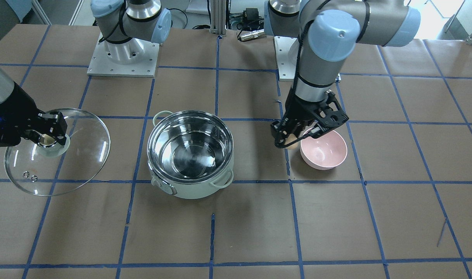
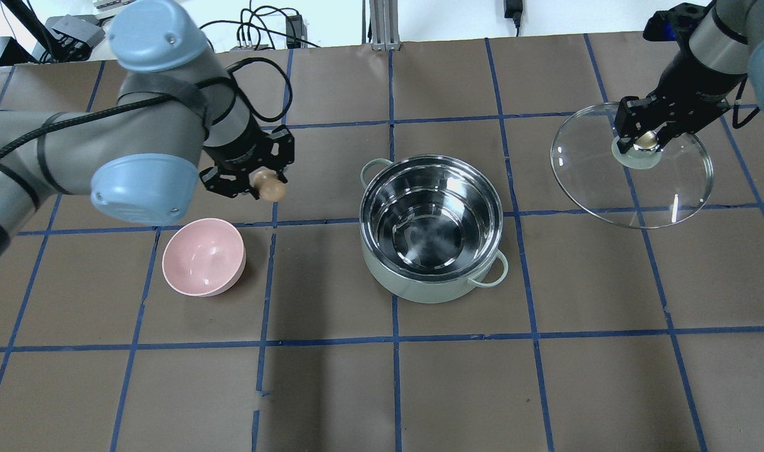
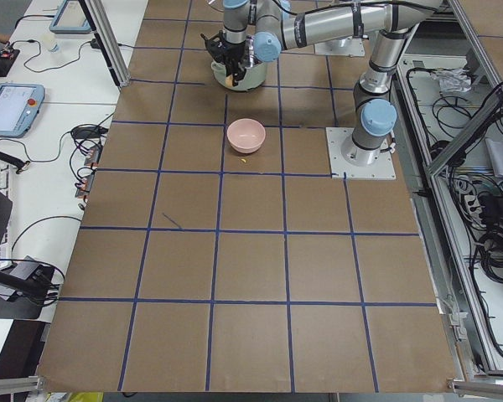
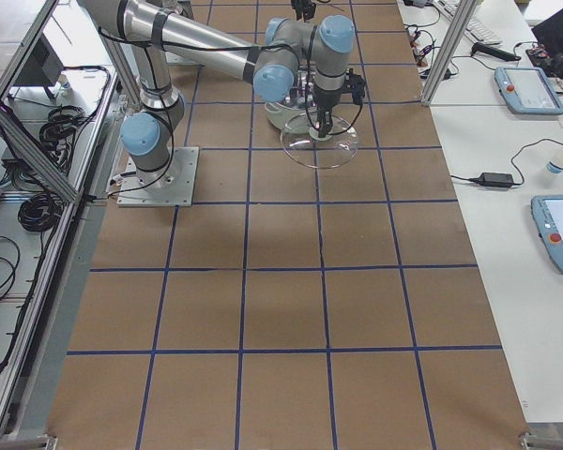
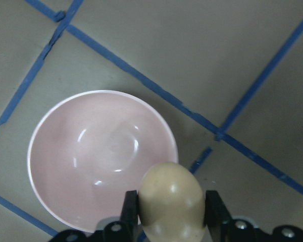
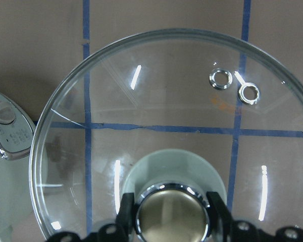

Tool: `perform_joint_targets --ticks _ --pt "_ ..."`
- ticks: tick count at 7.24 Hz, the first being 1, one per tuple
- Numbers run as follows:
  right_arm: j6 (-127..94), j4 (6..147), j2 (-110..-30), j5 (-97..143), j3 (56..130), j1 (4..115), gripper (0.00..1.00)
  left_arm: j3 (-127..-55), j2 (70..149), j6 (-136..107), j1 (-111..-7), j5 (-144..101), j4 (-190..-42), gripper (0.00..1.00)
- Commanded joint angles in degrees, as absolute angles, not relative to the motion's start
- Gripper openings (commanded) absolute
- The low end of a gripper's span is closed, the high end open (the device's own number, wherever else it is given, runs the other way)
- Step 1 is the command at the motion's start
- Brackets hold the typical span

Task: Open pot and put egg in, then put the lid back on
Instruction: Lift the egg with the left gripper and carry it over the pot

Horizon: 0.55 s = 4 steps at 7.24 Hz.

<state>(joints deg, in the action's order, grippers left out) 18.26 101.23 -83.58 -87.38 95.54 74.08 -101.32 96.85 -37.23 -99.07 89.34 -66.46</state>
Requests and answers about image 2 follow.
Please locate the pale green steel pot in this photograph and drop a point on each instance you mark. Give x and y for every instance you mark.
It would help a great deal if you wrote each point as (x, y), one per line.
(431, 227)

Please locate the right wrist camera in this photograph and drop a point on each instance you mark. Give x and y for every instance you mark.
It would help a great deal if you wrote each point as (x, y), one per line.
(670, 25)

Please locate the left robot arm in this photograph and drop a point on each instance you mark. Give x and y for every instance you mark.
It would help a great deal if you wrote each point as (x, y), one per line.
(180, 118)

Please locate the aluminium frame post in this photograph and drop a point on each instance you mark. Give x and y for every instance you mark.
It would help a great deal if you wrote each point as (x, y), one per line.
(384, 25)

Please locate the pink bowl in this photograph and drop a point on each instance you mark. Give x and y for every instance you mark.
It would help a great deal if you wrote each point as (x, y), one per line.
(204, 258)

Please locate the black monitor stand base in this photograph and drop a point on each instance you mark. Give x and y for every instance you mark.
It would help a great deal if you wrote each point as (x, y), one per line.
(11, 52)

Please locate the brown egg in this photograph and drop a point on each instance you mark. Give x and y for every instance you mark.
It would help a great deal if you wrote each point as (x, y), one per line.
(269, 186)

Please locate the black power adapter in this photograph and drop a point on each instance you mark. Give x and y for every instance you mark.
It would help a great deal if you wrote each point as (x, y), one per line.
(295, 31)

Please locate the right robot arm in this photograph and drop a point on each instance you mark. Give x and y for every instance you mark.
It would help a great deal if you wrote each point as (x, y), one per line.
(721, 47)

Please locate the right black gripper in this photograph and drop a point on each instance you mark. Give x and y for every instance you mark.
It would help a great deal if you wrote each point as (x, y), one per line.
(692, 78)

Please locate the grey usb hub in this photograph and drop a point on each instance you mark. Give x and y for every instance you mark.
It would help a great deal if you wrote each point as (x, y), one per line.
(73, 37)

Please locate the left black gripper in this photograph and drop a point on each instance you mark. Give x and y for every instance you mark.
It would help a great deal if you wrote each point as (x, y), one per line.
(238, 148)

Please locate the glass pot lid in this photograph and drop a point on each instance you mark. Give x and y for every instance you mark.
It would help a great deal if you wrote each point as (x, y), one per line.
(641, 184)

